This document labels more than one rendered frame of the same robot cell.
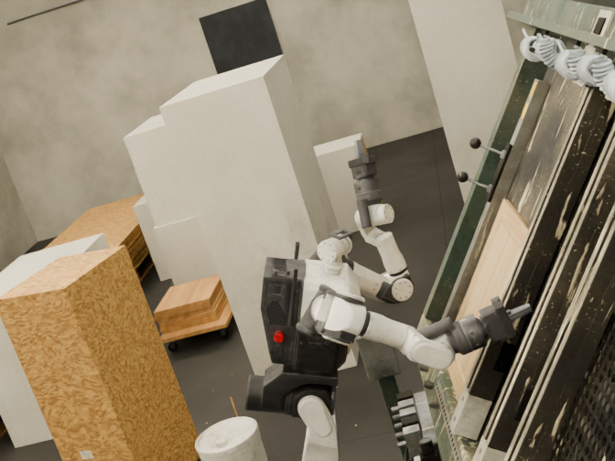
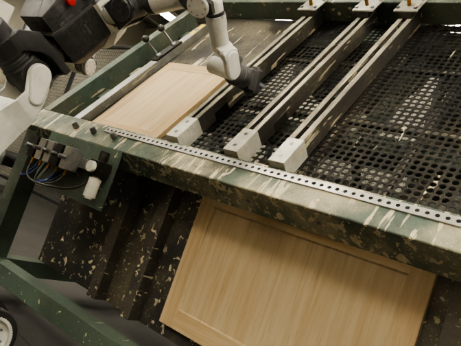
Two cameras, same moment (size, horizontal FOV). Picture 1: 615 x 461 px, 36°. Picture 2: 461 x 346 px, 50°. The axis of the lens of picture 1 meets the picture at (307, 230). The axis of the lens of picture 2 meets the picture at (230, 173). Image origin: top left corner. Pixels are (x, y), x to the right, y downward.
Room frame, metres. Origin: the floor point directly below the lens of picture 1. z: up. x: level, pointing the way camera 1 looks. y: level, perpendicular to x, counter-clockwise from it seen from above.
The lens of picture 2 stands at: (1.17, 1.20, 0.72)
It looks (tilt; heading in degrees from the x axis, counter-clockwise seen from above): 5 degrees up; 302
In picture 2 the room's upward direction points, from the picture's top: 19 degrees clockwise
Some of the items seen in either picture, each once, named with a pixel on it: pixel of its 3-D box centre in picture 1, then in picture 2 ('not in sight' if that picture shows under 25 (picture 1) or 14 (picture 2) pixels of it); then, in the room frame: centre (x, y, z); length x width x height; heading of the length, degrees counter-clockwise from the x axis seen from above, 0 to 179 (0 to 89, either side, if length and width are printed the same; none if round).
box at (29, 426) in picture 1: (60, 335); not in sight; (5.90, 1.74, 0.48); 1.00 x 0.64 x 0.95; 169
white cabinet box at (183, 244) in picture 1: (214, 245); not in sight; (7.34, 0.75, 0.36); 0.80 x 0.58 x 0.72; 169
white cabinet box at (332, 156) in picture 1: (339, 187); not in sight; (7.94, -0.38, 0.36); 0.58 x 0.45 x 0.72; 79
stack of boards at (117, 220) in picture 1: (103, 251); not in sight; (9.00, 1.96, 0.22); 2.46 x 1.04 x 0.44; 169
